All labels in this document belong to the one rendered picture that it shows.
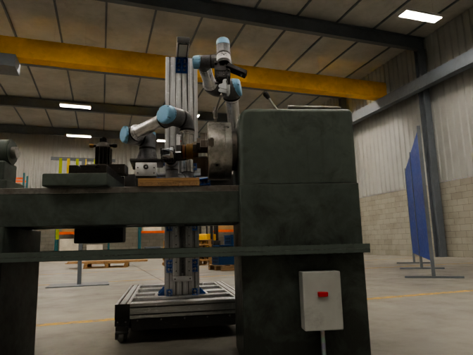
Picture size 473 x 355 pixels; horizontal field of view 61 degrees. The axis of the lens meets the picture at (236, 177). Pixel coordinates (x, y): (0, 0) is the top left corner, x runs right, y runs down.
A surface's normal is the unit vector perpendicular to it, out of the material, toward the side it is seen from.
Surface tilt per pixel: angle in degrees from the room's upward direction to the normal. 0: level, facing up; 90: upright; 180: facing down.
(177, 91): 90
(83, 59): 90
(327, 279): 90
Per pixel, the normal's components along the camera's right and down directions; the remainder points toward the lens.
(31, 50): 0.32, -0.16
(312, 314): 0.08, -0.17
